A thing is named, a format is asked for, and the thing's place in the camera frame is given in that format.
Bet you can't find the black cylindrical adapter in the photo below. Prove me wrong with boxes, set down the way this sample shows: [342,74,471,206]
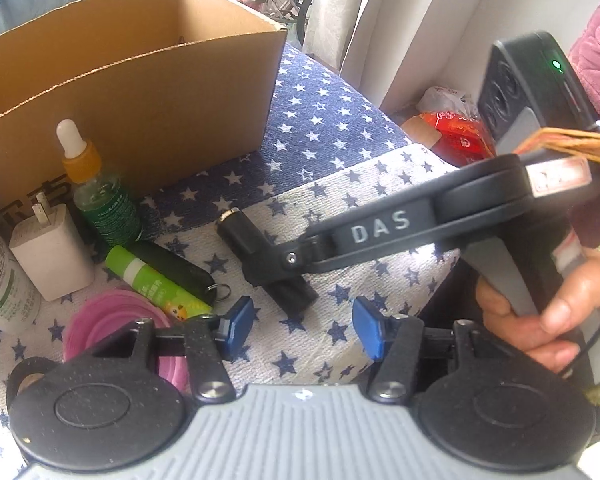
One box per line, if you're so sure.
[216,208,318,321]

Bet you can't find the person's right hand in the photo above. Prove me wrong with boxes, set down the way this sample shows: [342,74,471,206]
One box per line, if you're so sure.
[476,249,600,372]

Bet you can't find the red plastic bag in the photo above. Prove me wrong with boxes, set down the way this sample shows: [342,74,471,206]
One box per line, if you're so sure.
[401,86,495,167]

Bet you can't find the white USB charger plug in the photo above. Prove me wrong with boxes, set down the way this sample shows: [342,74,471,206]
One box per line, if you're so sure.
[9,192,95,301]

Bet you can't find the green dropper bottle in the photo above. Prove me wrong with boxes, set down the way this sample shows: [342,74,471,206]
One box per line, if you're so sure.
[56,119,142,247]

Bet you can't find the white pill bottle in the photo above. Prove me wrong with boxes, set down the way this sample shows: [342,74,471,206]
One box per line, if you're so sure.
[0,237,42,335]

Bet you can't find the brown cardboard box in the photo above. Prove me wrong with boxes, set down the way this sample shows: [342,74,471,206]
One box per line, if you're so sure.
[0,0,287,214]

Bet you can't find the green lip balm tube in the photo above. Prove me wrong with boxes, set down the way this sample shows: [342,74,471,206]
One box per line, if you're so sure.
[105,246,212,321]

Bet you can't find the pink silicone cup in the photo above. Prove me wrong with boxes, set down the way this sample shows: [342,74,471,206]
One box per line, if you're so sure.
[62,288,192,394]

